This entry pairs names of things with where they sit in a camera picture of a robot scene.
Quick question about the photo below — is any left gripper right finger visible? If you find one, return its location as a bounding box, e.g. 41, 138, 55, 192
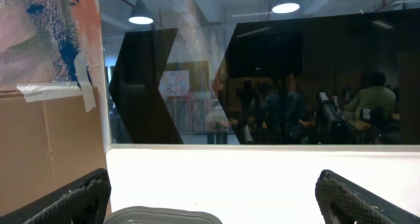
315, 169, 419, 224

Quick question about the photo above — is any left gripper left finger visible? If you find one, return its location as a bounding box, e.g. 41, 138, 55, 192
1, 168, 112, 224

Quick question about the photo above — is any grey plastic mesh basket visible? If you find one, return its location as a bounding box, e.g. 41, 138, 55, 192
104, 206, 222, 224

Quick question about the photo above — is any brown cardboard panel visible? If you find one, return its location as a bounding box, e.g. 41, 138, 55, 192
1, 91, 106, 215

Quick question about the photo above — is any left pendant ceiling lamp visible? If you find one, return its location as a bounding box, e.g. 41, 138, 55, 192
129, 0, 154, 25

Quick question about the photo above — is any pendant ceiling lamp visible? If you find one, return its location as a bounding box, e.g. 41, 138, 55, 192
129, 0, 154, 25
272, 0, 301, 14

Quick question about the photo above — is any right pendant ceiling lamp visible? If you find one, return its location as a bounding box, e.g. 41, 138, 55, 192
272, 0, 301, 14

